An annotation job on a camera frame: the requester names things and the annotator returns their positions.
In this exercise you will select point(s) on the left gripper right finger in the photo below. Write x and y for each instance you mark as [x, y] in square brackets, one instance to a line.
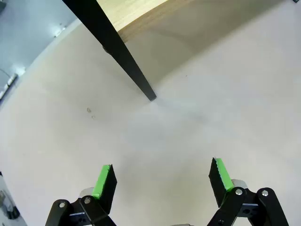
[221, 183]

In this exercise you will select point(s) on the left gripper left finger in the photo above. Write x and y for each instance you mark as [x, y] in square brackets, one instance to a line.
[103, 188]

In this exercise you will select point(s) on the wooden two-tier shelf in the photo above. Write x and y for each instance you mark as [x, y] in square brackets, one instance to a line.
[117, 47]

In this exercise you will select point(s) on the wooden shelf board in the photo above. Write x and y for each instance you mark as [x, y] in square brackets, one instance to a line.
[136, 14]

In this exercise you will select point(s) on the white power strip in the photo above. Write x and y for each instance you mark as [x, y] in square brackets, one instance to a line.
[10, 81]

